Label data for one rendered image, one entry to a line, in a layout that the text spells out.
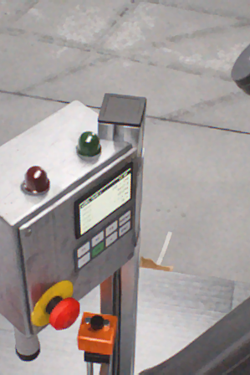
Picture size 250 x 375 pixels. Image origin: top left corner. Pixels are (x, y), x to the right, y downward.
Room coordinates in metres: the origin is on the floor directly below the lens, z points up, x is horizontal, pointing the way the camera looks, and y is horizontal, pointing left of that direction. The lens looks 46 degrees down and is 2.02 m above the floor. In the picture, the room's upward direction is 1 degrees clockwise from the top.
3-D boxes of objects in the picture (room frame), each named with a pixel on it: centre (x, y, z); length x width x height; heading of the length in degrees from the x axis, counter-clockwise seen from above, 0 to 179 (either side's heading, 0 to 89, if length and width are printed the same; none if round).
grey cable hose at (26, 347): (0.58, 0.13, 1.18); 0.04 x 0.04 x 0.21
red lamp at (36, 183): (0.52, 0.08, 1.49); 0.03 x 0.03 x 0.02
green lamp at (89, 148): (0.57, 0.04, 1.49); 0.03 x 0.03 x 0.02
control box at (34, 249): (0.56, 0.08, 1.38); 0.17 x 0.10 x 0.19; 137
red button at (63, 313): (0.48, 0.06, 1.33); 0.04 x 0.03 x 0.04; 137
